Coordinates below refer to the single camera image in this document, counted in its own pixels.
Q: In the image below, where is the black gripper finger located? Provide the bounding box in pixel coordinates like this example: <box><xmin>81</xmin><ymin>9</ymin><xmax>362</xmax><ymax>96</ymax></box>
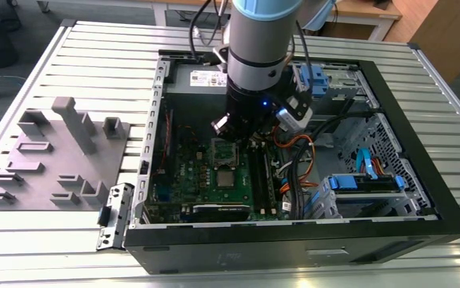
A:
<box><xmin>210</xmin><ymin>118</ymin><xmax>237</xmax><ymax>141</ymax></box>

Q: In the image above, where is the metal socket cover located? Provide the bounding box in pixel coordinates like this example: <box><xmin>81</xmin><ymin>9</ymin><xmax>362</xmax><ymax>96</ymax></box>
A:
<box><xmin>210</xmin><ymin>138</ymin><xmax>241</xmax><ymax>167</ymax></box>

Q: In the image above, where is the silver CPU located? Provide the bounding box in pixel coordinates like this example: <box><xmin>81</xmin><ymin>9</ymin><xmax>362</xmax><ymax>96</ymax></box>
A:
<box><xmin>216</xmin><ymin>171</ymin><xmax>238</xmax><ymax>188</ymax></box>

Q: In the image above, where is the CPU socket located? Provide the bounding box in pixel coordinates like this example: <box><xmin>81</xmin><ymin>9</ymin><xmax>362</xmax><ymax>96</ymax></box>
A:
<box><xmin>213</xmin><ymin>166</ymin><xmax>241</xmax><ymax>191</ymax></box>

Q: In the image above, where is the grey power supply unit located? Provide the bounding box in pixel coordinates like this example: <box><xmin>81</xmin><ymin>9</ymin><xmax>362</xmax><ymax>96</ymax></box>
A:
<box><xmin>164</xmin><ymin>63</ymin><xmax>230</xmax><ymax>142</ymax></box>

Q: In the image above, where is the black RAM slot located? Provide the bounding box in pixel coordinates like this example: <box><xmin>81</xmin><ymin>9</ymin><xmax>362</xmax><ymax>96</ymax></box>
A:
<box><xmin>248</xmin><ymin>142</ymin><xmax>266</xmax><ymax>215</ymax></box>
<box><xmin>258</xmin><ymin>142</ymin><xmax>277</xmax><ymax>215</ymax></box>

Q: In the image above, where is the silver drive cage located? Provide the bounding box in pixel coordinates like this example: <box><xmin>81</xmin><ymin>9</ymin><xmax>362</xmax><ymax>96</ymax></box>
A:
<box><xmin>289</xmin><ymin>64</ymin><xmax>378</xmax><ymax>142</ymax></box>

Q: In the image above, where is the green motherboard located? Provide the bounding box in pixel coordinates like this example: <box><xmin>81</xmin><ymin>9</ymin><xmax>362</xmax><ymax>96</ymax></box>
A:
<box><xmin>150</xmin><ymin>140</ymin><xmax>282</xmax><ymax>223</ymax></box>

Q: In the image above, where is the black graphics card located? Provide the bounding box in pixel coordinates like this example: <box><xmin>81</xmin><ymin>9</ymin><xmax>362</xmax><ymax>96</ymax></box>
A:
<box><xmin>181</xmin><ymin>203</ymin><xmax>250</xmax><ymax>223</ymax></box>

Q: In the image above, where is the hard disk in blue carrier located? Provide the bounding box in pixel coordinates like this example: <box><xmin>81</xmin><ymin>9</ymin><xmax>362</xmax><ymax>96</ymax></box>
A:
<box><xmin>325</xmin><ymin>173</ymin><xmax>405</xmax><ymax>194</ymax></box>

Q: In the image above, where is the grey parts rack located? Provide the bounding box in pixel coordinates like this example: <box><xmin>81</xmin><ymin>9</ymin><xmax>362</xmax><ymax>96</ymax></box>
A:
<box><xmin>0</xmin><ymin>96</ymin><xmax>133</xmax><ymax>212</ymax></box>

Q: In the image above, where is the black PC case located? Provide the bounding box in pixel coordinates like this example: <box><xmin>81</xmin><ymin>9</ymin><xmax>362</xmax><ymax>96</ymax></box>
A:
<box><xmin>122</xmin><ymin>49</ymin><xmax>460</xmax><ymax>275</ymax></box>

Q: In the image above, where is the silver disk bay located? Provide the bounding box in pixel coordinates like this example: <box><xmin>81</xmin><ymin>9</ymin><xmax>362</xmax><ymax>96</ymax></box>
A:
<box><xmin>321</xmin><ymin>175</ymin><xmax>430</xmax><ymax>220</ymax></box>

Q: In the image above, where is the white-framed wooden desk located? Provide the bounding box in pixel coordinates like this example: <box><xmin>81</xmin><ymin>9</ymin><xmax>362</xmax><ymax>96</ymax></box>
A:
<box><xmin>325</xmin><ymin>0</ymin><xmax>402</xmax><ymax>41</ymax></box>

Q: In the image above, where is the brown wooden cabinet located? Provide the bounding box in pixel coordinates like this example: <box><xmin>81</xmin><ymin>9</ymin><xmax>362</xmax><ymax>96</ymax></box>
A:
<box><xmin>385</xmin><ymin>0</ymin><xmax>460</xmax><ymax>85</ymax></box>

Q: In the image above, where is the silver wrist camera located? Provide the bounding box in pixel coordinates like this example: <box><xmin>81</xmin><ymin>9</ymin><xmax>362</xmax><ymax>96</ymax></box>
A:
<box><xmin>274</xmin><ymin>95</ymin><xmax>314</xmax><ymax>130</ymax></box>

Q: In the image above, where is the orange wire bundle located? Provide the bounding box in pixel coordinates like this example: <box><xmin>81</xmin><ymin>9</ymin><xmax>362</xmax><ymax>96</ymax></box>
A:
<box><xmin>273</xmin><ymin>133</ymin><xmax>318</xmax><ymax>187</ymax></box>

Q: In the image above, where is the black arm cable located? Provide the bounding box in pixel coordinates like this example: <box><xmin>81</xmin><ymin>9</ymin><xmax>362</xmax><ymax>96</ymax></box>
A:
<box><xmin>294</xmin><ymin>17</ymin><xmax>314</xmax><ymax>100</ymax></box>
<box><xmin>189</xmin><ymin>0</ymin><xmax>217</xmax><ymax>65</ymax></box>

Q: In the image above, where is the black cable bundle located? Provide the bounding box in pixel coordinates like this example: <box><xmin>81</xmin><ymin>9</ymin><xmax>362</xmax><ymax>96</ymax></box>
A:
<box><xmin>286</xmin><ymin>110</ymin><xmax>382</xmax><ymax>220</ymax></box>

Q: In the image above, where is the blue data wire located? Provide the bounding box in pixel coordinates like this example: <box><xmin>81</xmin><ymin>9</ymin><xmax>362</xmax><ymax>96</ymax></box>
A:
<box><xmin>354</xmin><ymin>148</ymin><xmax>378</xmax><ymax>181</ymax></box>

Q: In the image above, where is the silver card retention bracket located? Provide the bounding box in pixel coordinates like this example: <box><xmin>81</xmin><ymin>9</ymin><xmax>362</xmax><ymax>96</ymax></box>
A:
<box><xmin>94</xmin><ymin>182</ymin><xmax>134</xmax><ymax>251</ymax></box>

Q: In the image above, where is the orange disk power wire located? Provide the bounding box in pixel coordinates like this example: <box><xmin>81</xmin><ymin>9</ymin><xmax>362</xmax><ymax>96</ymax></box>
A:
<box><xmin>373</xmin><ymin>158</ymin><xmax>393</xmax><ymax>179</ymax></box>

